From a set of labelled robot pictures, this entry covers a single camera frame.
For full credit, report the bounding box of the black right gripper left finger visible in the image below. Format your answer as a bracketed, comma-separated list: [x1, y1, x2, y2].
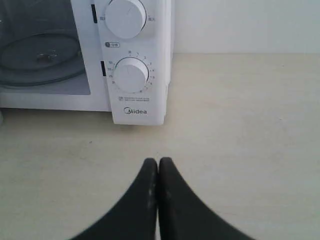
[73, 158, 158, 240]

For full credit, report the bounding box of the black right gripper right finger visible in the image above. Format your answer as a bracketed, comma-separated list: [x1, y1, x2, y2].
[158, 157, 252, 240]

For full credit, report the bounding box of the white Midea microwave oven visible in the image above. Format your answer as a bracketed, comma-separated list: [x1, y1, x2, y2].
[0, 0, 175, 126]

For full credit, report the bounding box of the white lower timer knob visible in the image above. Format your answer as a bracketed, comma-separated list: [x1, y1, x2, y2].
[113, 57, 149, 93]

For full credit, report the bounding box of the glass turntable plate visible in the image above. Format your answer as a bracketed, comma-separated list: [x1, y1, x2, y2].
[0, 32, 85, 87]

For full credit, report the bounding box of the white upper power knob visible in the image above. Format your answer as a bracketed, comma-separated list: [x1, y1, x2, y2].
[105, 0, 147, 40]

